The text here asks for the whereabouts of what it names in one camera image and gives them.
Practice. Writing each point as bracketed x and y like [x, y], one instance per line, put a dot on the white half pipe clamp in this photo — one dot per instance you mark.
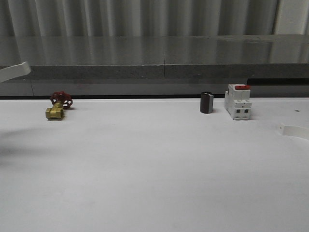
[295, 131]
[15, 71]

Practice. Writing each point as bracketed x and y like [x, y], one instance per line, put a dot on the dark cylindrical capacitor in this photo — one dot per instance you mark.
[206, 102]

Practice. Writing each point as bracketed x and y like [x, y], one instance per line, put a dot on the brass valve with red handwheel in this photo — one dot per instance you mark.
[60, 101]

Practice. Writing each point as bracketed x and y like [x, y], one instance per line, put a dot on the grey stone counter ledge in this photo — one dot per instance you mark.
[118, 67]

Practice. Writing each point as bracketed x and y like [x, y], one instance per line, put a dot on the white circuit breaker red switch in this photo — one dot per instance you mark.
[237, 101]

